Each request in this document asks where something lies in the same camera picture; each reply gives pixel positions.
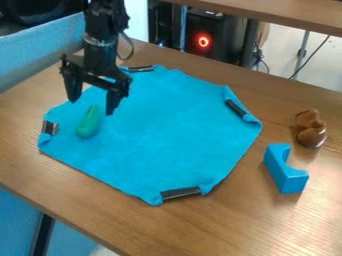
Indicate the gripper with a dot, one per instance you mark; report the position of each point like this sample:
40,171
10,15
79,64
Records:
99,64

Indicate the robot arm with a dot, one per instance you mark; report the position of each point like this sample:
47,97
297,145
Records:
103,20

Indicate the green toy cucumber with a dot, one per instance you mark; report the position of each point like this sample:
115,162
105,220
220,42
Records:
89,122

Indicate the blue cloth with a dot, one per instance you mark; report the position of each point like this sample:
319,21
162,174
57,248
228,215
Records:
156,133

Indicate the black computer tower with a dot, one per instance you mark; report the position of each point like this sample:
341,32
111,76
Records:
212,34

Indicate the blue block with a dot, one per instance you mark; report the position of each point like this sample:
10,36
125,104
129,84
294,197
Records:
284,168

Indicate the wooden desk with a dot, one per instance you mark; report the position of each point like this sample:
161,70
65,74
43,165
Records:
285,12

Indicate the brown toy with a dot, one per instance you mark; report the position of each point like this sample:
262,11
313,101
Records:
311,128

